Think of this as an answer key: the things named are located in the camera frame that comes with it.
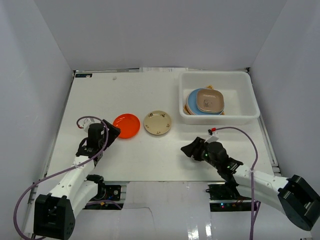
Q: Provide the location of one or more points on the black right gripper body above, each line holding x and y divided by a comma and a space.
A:
205, 157

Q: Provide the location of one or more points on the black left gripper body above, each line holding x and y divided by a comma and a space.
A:
110, 132

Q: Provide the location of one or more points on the orange round plate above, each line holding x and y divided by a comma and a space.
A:
129, 125

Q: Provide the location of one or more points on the woven bamboo fan tray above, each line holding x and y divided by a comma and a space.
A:
210, 87

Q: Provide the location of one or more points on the blue round plate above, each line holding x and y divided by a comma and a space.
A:
192, 102

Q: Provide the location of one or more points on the beige patterned small plate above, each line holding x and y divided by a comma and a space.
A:
157, 122

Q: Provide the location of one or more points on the brown square panda dish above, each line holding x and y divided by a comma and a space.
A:
210, 101

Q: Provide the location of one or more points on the pink round plate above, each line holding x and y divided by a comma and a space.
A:
191, 105

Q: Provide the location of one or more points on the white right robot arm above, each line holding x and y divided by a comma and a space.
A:
292, 196

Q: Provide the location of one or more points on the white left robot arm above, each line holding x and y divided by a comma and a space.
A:
55, 212

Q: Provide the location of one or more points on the white plastic bin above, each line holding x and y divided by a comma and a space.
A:
240, 104

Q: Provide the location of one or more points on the black label sticker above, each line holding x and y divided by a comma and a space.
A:
83, 75

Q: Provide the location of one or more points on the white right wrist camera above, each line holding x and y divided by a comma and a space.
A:
213, 136

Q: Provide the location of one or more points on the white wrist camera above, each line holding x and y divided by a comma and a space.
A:
213, 136
85, 124

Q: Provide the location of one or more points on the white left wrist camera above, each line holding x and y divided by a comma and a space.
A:
85, 124

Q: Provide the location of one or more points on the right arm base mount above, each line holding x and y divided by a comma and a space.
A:
222, 199

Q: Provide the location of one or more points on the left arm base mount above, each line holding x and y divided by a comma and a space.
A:
109, 199

